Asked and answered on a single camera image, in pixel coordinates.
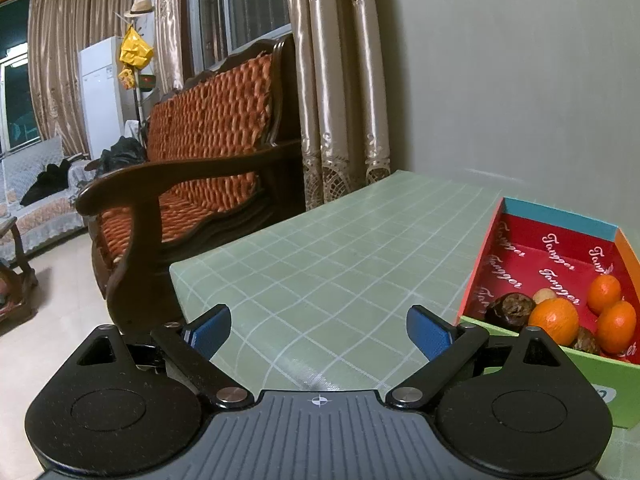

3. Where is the coat rack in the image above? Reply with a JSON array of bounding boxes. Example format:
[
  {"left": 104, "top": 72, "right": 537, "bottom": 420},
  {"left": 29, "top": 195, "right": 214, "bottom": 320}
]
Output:
[{"left": 114, "top": 10, "right": 157, "bottom": 126}]

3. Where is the wooden sofa with orange cushion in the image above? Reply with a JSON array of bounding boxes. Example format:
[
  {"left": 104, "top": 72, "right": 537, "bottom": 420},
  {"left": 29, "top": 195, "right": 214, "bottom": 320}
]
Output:
[{"left": 75, "top": 34, "right": 306, "bottom": 331}]

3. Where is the dark wooden chair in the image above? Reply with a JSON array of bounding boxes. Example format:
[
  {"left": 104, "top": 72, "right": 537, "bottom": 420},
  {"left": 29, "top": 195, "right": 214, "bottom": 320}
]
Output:
[{"left": 0, "top": 215, "right": 40, "bottom": 322}]

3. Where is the orange mandarin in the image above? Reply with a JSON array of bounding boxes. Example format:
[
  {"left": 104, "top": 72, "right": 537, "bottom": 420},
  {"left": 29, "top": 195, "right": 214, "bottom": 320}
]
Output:
[
  {"left": 586, "top": 275, "right": 622, "bottom": 315},
  {"left": 527, "top": 298, "right": 581, "bottom": 347},
  {"left": 596, "top": 300, "right": 638, "bottom": 355}
]

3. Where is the shiny beige curtain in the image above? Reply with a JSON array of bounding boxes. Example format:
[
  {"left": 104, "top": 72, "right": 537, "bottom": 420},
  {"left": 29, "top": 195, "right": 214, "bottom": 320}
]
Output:
[{"left": 282, "top": 0, "right": 392, "bottom": 212}]

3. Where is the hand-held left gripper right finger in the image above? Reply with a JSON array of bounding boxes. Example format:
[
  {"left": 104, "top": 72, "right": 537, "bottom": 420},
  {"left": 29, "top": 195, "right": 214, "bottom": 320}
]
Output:
[{"left": 385, "top": 305, "right": 575, "bottom": 412}]

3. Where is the window with dark frame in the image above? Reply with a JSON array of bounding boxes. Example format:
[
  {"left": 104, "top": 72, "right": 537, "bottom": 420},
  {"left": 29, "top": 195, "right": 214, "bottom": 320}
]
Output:
[{"left": 185, "top": 0, "right": 293, "bottom": 73}]

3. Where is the narrow beige curtain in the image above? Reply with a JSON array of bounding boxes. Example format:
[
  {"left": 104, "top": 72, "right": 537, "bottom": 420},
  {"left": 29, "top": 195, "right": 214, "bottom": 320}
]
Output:
[{"left": 154, "top": 0, "right": 193, "bottom": 92}]

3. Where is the large yellow bag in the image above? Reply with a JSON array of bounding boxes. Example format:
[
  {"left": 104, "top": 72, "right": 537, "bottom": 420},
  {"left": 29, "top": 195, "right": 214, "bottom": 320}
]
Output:
[{"left": 119, "top": 25, "right": 155, "bottom": 68}]

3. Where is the white refrigerator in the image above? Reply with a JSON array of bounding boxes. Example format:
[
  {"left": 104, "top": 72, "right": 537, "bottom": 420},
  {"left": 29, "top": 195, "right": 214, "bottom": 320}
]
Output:
[{"left": 77, "top": 36, "right": 126, "bottom": 161}]

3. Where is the grey covered sofa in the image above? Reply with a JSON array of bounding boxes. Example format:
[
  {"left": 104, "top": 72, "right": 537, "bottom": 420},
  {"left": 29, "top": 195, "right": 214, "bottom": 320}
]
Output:
[{"left": 0, "top": 135, "right": 101, "bottom": 261}]

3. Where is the long tan curtain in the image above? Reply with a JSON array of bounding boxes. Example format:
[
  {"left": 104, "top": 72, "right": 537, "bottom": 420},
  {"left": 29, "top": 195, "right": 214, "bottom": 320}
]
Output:
[{"left": 27, "top": 0, "right": 136, "bottom": 158}]

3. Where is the green checked tablecloth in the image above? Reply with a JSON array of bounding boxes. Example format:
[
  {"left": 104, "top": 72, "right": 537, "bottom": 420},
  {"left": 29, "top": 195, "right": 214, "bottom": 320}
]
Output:
[{"left": 169, "top": 170, "right": 640, "bottom": 480}]

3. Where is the black clothing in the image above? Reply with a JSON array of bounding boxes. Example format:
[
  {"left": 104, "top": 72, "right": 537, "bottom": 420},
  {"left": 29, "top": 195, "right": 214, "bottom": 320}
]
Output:
[{"left": 20, "top": 157, "right": 73, "bottom": 207}]

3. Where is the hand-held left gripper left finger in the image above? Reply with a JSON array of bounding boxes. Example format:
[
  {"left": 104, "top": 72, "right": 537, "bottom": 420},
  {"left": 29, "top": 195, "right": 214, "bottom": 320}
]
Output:
[{"left": 64, "top": 304, "right": 254, "bottom": 412}]

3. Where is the dark brown round fruit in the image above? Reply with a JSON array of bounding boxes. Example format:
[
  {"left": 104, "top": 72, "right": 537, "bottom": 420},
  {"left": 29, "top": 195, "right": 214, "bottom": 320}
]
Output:
[
  {"left": 484, "top": 292, "right": 536, "bottom": 332},
  {"left": 569, "top": 326, "right": 602, "bottom": 357}
]

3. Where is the colourful cardboard box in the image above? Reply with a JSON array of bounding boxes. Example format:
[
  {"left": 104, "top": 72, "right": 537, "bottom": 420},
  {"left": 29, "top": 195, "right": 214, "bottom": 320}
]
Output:
[{"left": 456, "top": 196, "right": 640, "bottom": 430}]

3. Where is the large dark window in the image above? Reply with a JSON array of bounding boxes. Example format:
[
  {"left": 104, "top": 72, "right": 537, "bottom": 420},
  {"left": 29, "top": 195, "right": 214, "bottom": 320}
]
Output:
[{"left": 0, "top": 0, "right": 43, "bottom": 153}]

